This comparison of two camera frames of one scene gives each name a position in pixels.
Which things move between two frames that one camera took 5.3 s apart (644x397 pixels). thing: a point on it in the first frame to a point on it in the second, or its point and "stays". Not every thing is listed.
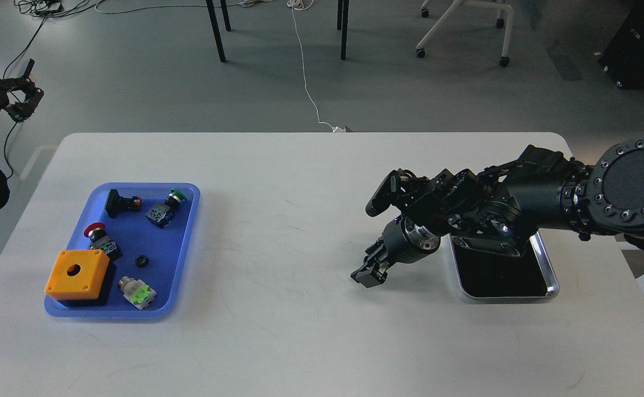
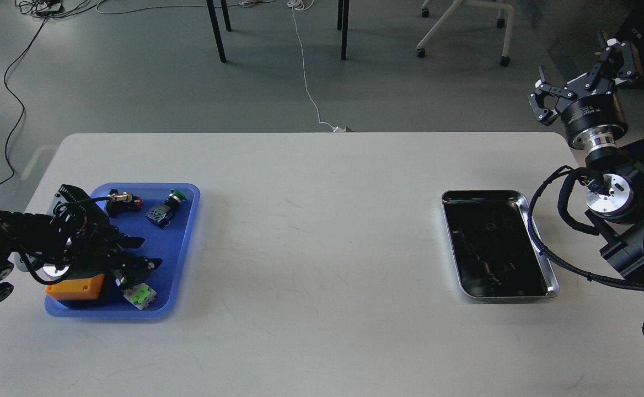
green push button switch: (161, 214) stays
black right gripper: (403, 241) to (594, 123)
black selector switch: (116, 203) stays
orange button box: (77, 274) stays
